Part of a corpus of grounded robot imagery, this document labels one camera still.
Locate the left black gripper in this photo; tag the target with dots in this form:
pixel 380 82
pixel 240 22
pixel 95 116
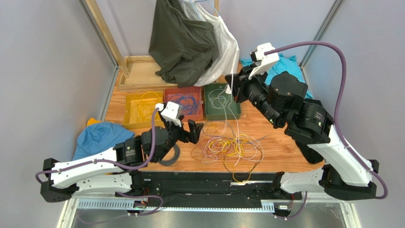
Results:
pixel 193 136

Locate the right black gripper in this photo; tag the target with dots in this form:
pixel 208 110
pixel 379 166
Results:
pixel 238 87

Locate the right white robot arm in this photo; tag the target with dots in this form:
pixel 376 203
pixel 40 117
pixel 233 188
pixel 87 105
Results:
pixel 308 123

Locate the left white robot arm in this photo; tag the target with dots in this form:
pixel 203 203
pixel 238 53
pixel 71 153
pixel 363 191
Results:
pixel 67 178

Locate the white hanging shirt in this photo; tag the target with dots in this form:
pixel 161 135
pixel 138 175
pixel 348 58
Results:
pixel 228 56

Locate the green plastic bin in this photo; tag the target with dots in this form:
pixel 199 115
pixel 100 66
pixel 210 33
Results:
pixel 218 105

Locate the red plastic bin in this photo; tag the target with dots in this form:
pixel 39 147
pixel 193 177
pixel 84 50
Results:
pixel 191 100

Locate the dark green hanging garment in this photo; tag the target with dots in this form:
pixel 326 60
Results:
pixel 183 48

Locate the yellow plastic bin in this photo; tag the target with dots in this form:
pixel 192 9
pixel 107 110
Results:
pixel 139 108

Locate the turquoise cloth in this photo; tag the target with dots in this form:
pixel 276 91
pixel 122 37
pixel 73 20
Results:
pixel 288 64

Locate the blue bucket hat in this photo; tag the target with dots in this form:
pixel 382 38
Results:
pixel 99 137

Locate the yellow cloth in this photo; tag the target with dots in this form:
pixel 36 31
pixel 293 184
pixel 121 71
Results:
pixel 92 121

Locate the black cloth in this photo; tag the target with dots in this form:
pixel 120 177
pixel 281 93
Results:
pixel 311 156

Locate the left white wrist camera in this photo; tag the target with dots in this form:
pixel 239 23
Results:
pixel 170 112

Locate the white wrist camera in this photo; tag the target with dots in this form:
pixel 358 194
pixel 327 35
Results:
pixel 170 112
pixel 261 60

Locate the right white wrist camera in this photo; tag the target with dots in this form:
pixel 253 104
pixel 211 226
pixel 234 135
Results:
pixel 261 60

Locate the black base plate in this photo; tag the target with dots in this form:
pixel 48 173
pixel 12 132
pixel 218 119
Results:
pixel 207 189

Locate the wooden tray frame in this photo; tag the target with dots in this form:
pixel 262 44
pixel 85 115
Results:
pixel 141 75

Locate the slotted metal rail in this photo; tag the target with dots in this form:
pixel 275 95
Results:
pixel 129 204

